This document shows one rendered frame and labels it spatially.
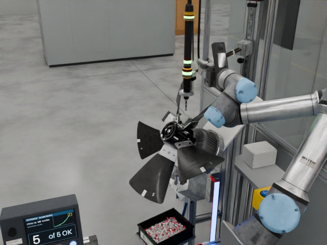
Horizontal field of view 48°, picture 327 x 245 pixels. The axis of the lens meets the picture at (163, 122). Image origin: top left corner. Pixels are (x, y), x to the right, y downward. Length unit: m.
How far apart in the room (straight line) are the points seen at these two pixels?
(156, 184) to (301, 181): 0.89
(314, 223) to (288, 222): 1.14
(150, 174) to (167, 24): 5.98
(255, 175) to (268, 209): 1.10
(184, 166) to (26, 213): 0.71
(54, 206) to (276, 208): 0.74
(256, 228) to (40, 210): 0.73
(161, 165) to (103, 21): 5.60
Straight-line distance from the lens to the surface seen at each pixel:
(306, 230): 2.37
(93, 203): 3.40
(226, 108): 1.23
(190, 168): 1.65
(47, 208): 1.36
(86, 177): 3.75
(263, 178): 2.23
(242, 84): 1.21
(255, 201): 1.76
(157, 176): 1.88
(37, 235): 1.38
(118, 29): 7.37
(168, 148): 1.90
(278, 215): 1.15
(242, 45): 2.16
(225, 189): 2.23
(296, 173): 1.17
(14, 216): 1.36
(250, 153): 2.26
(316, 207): 2.24
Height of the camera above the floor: 2.07
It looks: 26 degrees down
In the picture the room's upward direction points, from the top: straight up
